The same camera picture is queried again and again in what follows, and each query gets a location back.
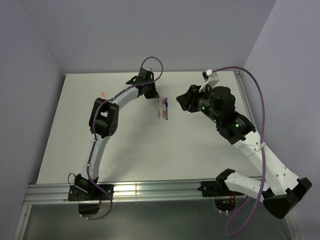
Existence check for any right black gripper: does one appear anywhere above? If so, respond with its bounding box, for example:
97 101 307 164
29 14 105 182
176 83 221 123

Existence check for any blue pen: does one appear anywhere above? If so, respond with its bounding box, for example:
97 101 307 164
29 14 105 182
164 97 169 120

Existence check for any red highlighter pen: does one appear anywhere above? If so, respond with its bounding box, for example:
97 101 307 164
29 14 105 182
161 98 166 120

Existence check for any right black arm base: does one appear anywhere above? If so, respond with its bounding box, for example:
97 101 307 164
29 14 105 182
197 178 244 215

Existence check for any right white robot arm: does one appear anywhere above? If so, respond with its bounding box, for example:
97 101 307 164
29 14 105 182
176 85 312 219

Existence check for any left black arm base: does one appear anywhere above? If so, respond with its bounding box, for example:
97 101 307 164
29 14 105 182
67 174 110 216

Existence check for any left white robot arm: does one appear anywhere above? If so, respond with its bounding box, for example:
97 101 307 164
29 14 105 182
74 68 160 200

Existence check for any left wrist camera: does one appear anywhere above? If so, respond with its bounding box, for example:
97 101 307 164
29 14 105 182
140 66 153 72

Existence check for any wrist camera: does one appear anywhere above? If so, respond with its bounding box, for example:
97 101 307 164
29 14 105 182
199 69 220 92
140 66 153 72

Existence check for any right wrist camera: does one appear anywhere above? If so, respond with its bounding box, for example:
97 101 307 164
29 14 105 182
199 69 220 92

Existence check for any aluminium mounting rail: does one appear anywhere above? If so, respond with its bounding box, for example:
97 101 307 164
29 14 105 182
23 174 287 208

